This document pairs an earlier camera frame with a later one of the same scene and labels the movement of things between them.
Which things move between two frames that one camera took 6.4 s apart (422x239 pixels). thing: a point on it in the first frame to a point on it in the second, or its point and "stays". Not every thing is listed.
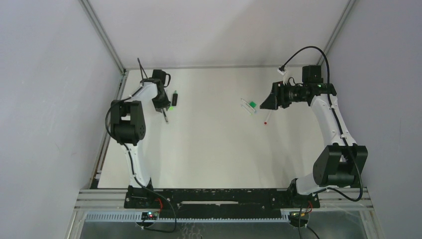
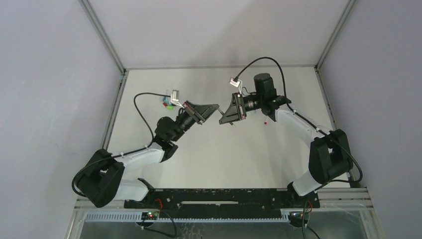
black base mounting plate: (219, 203) stays
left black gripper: (161, 104) to (193, 112)
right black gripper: (278, 98) to (239, 106)
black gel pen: (165, 116) to (222, 113)
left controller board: (150, 215) stays
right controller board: (294, 217) stays
